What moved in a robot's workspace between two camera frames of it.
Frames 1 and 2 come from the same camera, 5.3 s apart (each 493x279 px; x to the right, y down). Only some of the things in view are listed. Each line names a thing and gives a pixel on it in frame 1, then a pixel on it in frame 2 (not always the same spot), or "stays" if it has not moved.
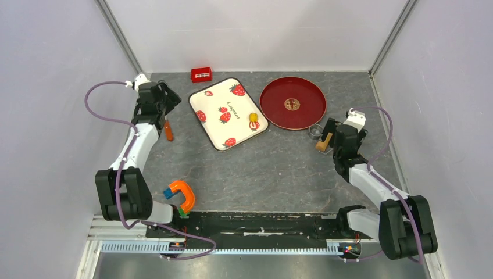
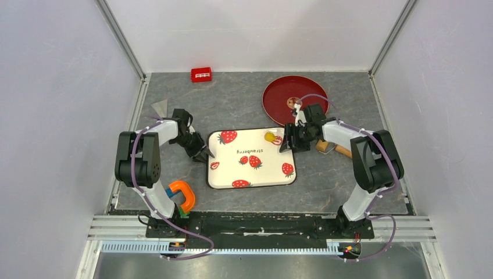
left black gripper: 172,99 -> 200,145
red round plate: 293,103 stays
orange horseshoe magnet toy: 177,186 stays
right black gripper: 331,128 -> 297,146
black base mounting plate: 257,226 stays
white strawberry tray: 227,114 -> 249,157
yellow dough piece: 253,117 -> 270,136
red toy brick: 203,74 stays
